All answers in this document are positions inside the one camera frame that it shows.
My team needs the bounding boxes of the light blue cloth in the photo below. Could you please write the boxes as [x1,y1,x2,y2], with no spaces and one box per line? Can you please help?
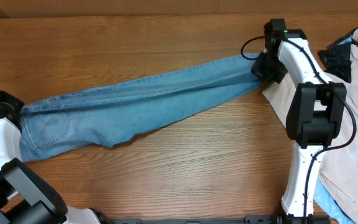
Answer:
[313,180,355,224]

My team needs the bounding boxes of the beige cloth garment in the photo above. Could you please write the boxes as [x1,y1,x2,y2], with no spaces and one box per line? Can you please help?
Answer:
[262,28,358,224]

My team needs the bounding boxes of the dark patterned garment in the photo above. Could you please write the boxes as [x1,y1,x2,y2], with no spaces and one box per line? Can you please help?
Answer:
[318,27,358,83]

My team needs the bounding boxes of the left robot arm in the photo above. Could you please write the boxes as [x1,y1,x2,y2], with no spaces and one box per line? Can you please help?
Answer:
[0,89,112,224]

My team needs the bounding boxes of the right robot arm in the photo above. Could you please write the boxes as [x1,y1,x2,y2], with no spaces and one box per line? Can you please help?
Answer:
[245,19,346,223]

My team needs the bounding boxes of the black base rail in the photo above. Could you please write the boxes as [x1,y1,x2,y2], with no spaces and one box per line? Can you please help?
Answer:
[111,215,331,224]

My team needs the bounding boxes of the light blue denim jeans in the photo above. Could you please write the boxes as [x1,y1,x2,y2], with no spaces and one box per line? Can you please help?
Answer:
[20,56,260,162]

